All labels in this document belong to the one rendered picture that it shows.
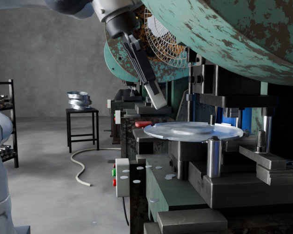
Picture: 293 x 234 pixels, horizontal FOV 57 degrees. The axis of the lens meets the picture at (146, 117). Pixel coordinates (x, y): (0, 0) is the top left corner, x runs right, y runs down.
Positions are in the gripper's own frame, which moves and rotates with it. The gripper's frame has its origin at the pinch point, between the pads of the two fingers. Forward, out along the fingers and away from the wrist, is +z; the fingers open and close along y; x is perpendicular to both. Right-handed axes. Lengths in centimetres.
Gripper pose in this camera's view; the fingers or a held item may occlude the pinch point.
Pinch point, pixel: (155, 94)
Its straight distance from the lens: 67.9
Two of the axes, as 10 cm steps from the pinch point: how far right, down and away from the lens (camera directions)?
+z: 4.4, 8.8, 1.9
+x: 8.8, -4.6, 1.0
